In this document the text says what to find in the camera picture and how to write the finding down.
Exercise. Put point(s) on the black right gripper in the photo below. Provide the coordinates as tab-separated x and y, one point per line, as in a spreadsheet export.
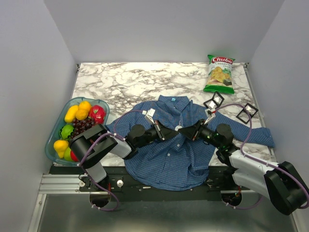
194	130

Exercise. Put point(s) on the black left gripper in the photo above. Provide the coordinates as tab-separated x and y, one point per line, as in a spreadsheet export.
162	132

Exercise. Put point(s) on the blue checked shirt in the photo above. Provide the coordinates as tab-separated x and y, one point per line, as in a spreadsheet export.
176	164

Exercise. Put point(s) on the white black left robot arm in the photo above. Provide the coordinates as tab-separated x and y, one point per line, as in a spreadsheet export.
92	145

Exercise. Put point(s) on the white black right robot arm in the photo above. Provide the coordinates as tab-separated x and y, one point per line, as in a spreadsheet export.
279	182

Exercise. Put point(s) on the green cassava chips bag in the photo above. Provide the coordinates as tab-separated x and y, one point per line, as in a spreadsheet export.
220	75

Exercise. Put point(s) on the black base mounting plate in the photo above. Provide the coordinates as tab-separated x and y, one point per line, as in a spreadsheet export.
127	189

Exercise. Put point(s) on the dark purple grapes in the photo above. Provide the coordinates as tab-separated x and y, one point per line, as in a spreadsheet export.
80	126

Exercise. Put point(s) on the orange fruit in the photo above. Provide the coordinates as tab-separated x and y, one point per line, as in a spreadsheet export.
81	114
85	105

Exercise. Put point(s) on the yellow mango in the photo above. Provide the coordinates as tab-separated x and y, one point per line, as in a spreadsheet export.
71	113

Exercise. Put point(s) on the green apple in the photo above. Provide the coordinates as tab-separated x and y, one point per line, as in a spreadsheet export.
67	155

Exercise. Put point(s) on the yellow pear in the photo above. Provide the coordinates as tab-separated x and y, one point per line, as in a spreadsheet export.
60	146

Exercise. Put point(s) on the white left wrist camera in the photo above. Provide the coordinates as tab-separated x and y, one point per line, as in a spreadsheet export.
149	115

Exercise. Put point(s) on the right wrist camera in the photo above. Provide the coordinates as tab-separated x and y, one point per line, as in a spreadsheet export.
210	112

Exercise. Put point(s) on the aluminium frame rail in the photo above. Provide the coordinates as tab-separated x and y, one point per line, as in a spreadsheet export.
59	184

